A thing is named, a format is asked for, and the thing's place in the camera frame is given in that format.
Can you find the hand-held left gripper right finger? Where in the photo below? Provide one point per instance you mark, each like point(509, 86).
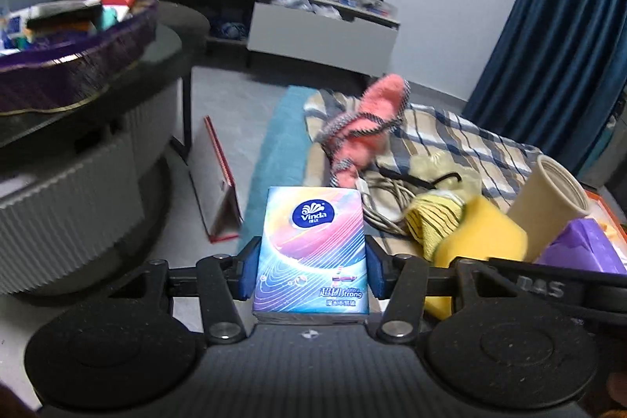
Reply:
point(376, 271)

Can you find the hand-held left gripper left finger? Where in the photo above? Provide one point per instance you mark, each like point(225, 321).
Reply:
point(249, 271)

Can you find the purple tissue pack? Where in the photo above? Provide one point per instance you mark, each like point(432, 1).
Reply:
point(583, 246)

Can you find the colourful pocket tissue packet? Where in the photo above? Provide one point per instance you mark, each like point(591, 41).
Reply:
point(311, 251)

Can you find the yellow cleaning cloth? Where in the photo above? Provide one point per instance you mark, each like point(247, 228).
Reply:
point(431, 222)

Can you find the orange rimmed white box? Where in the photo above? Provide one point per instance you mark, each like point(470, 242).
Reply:
point(605, 207)

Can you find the yellow sponge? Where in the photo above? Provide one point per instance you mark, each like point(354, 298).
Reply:
point(485, 241)

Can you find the beige round cup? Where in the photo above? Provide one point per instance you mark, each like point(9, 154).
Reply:
point(543, 207)

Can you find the red white flat box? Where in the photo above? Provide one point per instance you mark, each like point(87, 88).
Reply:
point(213, 188)

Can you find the black hair band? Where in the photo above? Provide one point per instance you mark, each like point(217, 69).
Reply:
point(443, 179)

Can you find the teal mat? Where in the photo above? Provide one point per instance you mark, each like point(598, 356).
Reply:
point(279, 153)

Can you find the plaid blanket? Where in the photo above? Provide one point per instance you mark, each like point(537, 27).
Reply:
point(465, 134)

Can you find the round glass top table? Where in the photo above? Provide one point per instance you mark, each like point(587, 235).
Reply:
point(73, 202)

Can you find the white open drawer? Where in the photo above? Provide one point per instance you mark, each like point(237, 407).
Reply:
point(318, 38)

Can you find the blue curtain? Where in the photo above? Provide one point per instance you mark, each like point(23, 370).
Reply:
point(563, 31)

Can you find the purple patterned tray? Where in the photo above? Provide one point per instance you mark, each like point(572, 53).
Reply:
point(73, 70)

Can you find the crumpled clear plastic bags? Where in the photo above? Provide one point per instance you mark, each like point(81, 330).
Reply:
point(308, 4)

